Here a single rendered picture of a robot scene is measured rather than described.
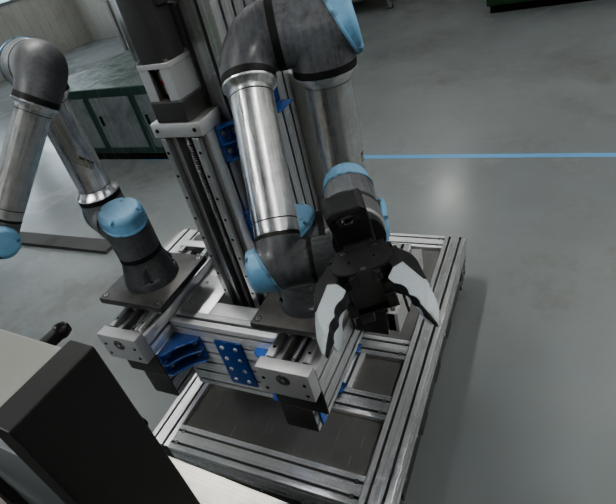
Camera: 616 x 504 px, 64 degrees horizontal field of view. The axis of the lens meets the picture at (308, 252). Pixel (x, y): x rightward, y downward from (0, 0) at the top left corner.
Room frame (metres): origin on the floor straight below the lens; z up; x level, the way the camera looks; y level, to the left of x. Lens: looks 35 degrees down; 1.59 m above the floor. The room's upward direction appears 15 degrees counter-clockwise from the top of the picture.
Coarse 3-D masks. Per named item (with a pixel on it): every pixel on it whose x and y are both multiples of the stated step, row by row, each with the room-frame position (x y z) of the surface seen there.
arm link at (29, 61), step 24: (24, 48) 1.18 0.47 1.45; (48, 48) 1.20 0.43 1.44; (24, 72) 1.14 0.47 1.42; (48, 72) 1.15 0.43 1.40; (24, 96) 1.11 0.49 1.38; (48, 96) 1.13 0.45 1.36; (24, 120) 1.11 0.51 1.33; (48, 120) 1.13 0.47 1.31; (24, 144) 1.09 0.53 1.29; (0, 168) 1.07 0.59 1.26; (24, 168) 1.07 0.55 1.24; (0, 192) 1.05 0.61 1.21; (24, 192) 1.06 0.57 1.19; (0, 216) 1.03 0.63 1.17; (0, 240) 1.00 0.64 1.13
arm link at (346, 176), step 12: (336, 168) 0.67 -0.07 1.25; (348, 168) 0.66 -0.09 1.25; (360, 168) 0.67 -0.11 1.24; (324, 180) 0.68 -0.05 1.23; (336, 180) 0.64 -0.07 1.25; (348, 180) 0.62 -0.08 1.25; (360, 180) 0.62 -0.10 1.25; (324, 192) 0.65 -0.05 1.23; (336, 192) 0.61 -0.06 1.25; (372, 192) 0.60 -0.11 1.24
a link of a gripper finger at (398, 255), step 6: (396, 246) 0.45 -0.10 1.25; (396, 252) 0.44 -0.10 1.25; (402, 252) 0.44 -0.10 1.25; (408, 252) 0.43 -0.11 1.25; (396, 258) 0.43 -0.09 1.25; (402, 258) 0.43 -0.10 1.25; (408, 258) 0.42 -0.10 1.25; (414, 258) 0.42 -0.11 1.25; (390, 264) 0.43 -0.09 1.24; (396, 264) 0.42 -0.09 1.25; (408, 264) 0.41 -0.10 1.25; (414, 264) 0.41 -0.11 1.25; (414, 270) 0.40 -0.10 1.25; (420, 270) 0.40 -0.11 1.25
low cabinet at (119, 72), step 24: (96, 72) 5.00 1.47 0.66; (120, 72) 4.72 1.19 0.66; (72, 96) 4.50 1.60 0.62; (96, 96) 4.35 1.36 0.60; (120, 96) 4.20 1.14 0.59; (144, 96) 4.07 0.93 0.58; (96, 120) 4.43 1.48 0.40; (120, 120) 4.27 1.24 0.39; (144, 120) 4.13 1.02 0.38; (96, 144) 4.50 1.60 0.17; (120, 144) 4.34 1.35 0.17; (144, 144) 4.19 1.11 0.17
